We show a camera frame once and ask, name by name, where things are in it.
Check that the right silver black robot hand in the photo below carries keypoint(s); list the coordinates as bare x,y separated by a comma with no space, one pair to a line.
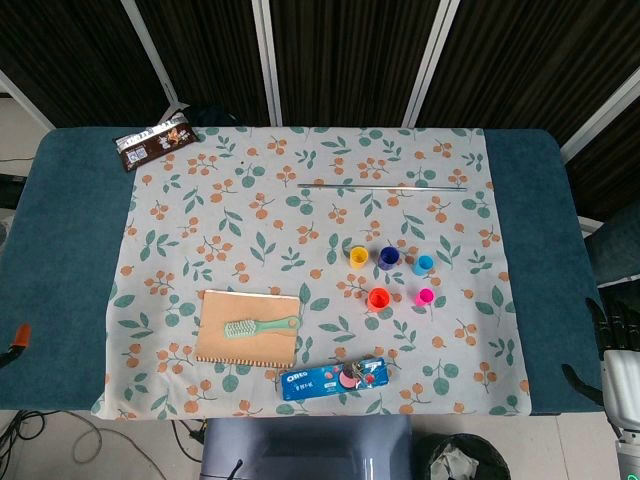
620,385

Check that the small pink plastic cup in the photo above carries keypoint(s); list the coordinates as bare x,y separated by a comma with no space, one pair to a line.
425,297

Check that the light blue plastic cup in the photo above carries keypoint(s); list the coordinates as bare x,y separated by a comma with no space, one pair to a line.
424,265

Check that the dark blue plastic cup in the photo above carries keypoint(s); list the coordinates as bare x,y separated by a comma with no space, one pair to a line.
388,257

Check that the yellow plastic cup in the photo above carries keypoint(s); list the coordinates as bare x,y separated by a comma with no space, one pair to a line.
359,257

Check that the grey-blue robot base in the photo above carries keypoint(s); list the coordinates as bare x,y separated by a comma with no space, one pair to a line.
305,450

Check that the large orange plastic cup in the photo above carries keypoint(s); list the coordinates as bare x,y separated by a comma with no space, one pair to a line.
378,299

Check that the dark teal upholstered chair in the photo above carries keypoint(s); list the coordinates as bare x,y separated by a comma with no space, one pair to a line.
617,245

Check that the trash bin with black bag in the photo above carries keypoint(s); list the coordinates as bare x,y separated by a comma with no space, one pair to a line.
460,460

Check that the thin metal rod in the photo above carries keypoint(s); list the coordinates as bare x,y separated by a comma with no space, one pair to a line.
380,187

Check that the blue Oreo cookie box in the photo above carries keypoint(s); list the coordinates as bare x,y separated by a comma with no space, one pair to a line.
305,382

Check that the green scrubbing brush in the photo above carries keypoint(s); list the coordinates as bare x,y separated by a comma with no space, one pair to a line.
240,330

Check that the kraft spiral notebook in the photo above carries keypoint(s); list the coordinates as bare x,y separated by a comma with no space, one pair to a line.
240,305

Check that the floral leaf print tablecloth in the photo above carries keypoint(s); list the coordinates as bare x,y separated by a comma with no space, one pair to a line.
250,210

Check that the black folding screen white frames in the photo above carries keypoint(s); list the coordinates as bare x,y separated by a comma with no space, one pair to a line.
350,50

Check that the brown snack packet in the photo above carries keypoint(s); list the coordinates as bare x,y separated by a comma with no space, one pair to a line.
150,145

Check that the teal fabric table cover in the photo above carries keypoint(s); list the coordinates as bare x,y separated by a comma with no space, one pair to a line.
65,250

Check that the black box device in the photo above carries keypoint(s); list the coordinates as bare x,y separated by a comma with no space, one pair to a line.
10,192

